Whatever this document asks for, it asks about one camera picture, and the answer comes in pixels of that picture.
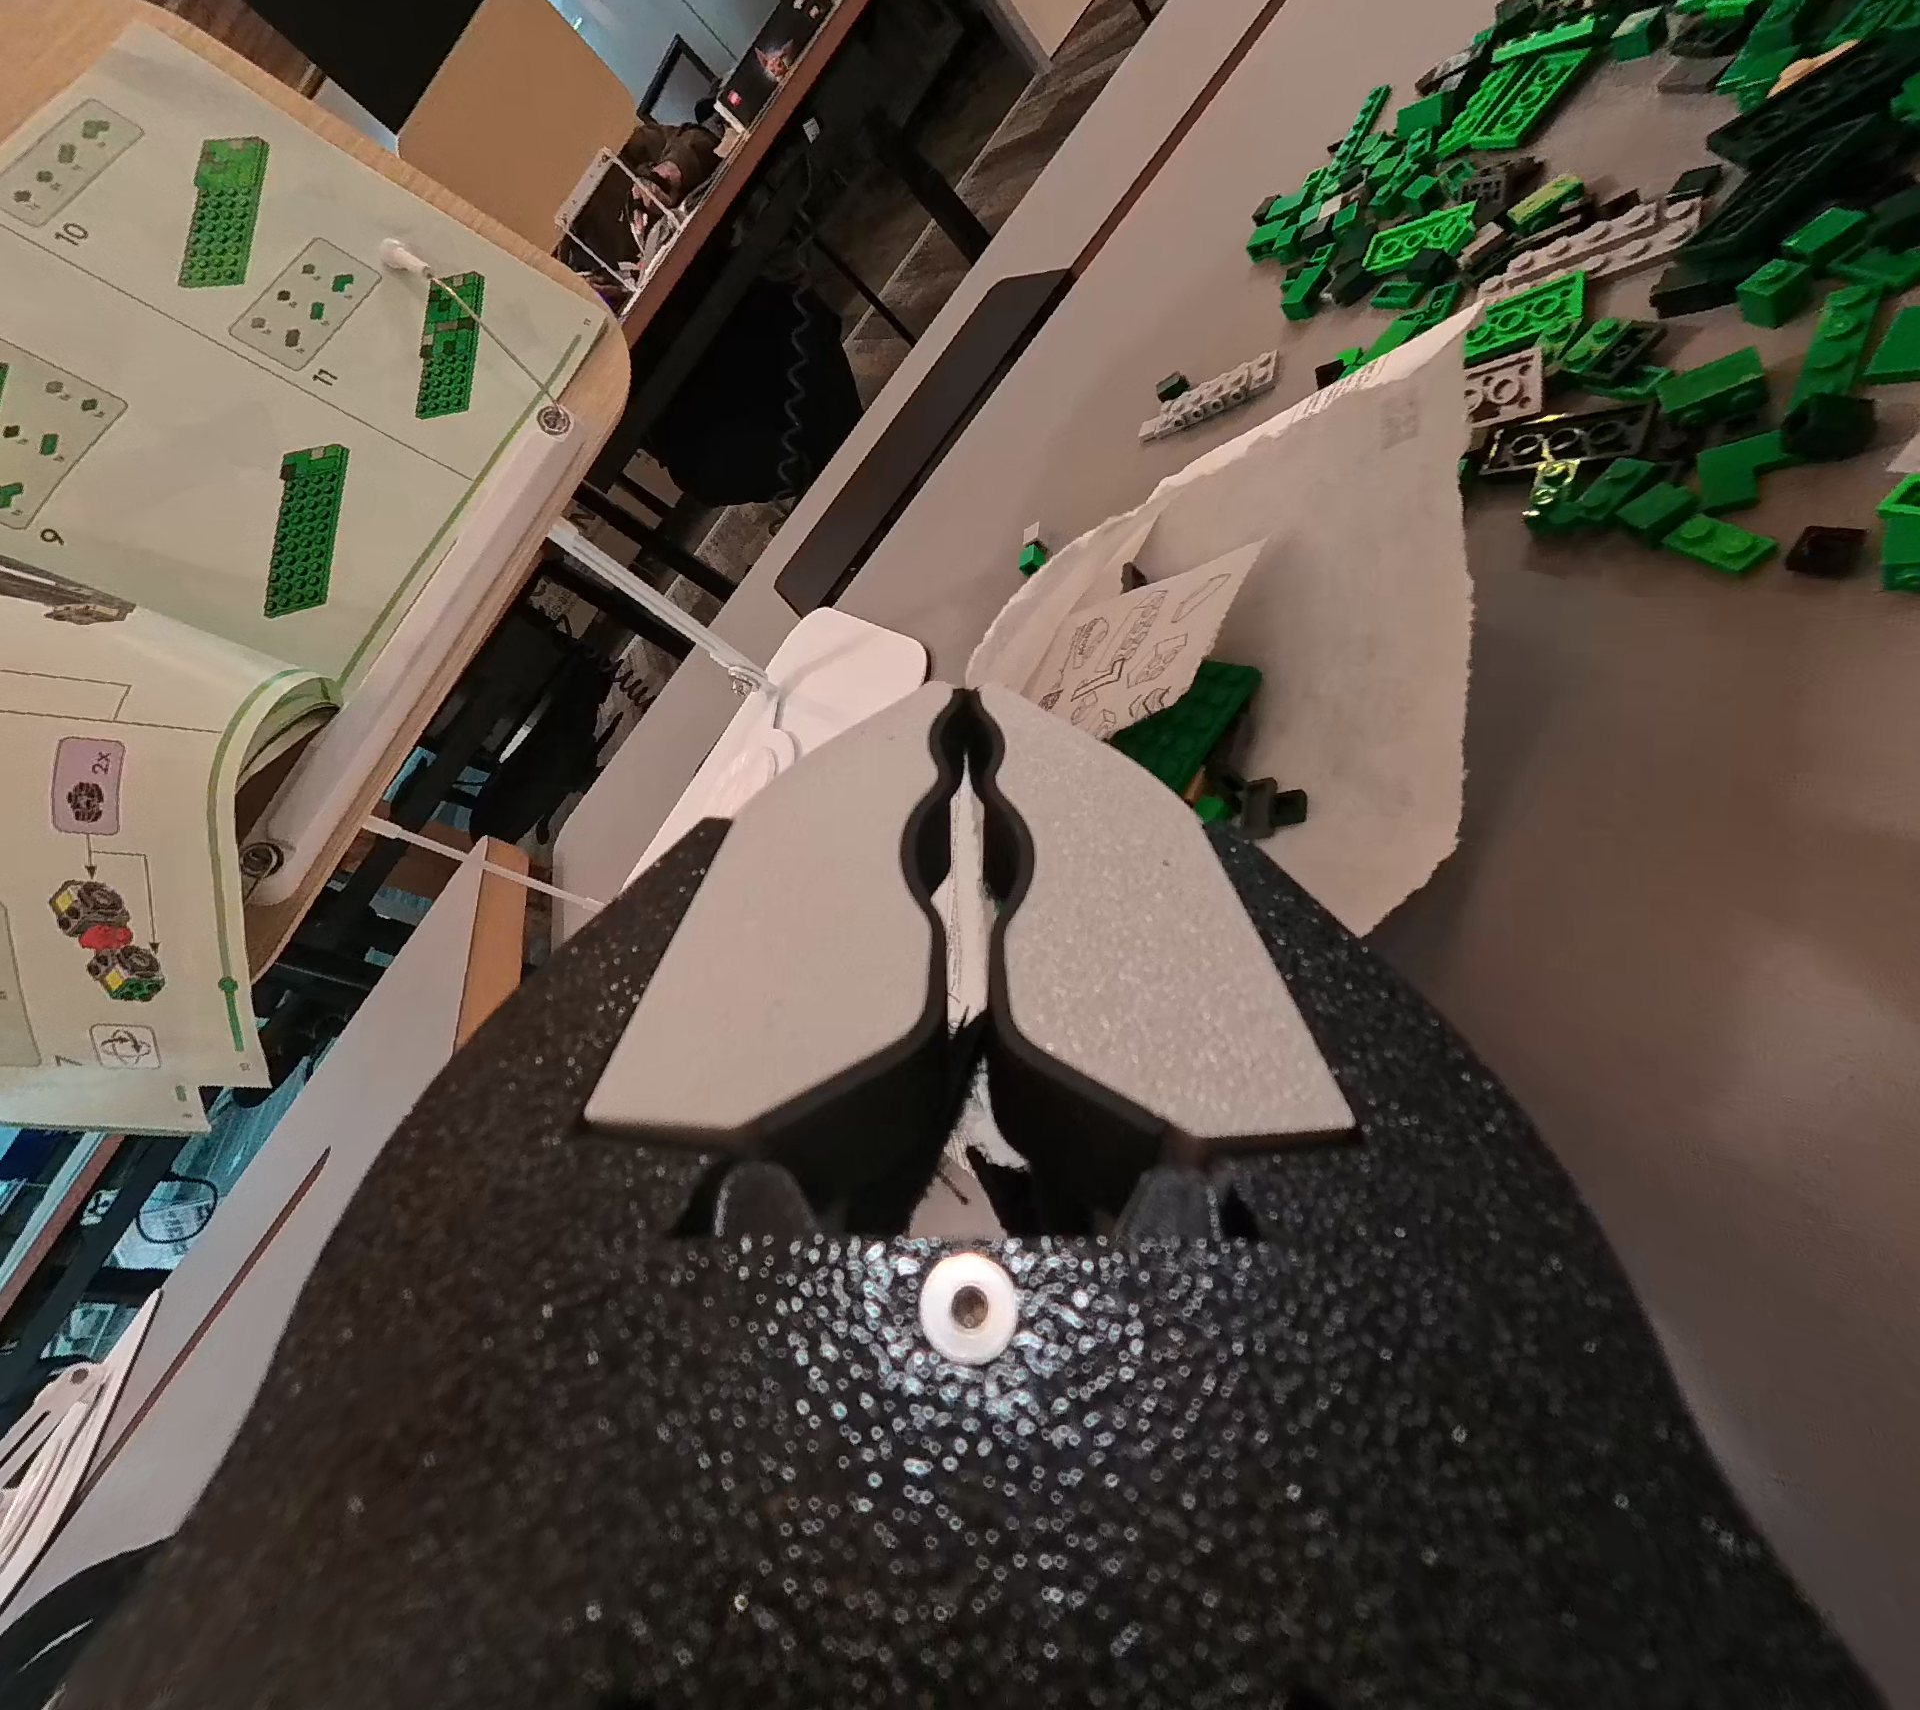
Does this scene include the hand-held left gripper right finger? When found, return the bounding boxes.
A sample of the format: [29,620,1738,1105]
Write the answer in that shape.
[963,686,1359,1235]

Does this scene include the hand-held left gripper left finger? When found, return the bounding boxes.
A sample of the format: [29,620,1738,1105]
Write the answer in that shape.
[584,683,978,1235]

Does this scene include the pile of green toy bricks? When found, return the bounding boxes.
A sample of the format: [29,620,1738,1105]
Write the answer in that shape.
[1247,0,1920,594]

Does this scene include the green toy instruction booklet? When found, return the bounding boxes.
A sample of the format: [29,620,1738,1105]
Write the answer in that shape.
[0,22,602,1137]

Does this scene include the metal page holder clip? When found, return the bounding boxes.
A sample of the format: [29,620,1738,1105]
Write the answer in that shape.
[378,236,584,441]

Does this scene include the green rectangular toy plate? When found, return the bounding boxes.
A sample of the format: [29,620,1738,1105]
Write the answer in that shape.
[1111,659,1265,801]

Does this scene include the torn white paper bag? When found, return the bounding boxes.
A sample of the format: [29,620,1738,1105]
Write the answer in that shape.
[968,309,1487,940]

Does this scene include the grey narrow holed plate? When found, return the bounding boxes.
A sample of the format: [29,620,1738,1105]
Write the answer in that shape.
[1137,354,1286,444]

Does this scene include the wooden background table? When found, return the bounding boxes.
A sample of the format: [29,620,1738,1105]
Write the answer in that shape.
[600,0,993,333]

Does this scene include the clear acrylic display case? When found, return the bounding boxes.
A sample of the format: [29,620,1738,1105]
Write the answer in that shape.
[556,148,670,287]

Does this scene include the dark display box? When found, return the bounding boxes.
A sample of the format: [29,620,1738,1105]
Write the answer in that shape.
[720,0,840,123]

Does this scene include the wooden rounded panel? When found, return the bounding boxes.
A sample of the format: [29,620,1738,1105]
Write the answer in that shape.
[402,0,638,251]

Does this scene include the wooden book stand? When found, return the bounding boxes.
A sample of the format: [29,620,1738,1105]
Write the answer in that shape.
[0,0,929,977]

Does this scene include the black desk cable cover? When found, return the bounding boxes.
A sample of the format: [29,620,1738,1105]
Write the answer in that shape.
[774,268,1072,615]

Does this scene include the coiled black cable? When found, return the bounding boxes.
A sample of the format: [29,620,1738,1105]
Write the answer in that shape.
[771,278,828,459]

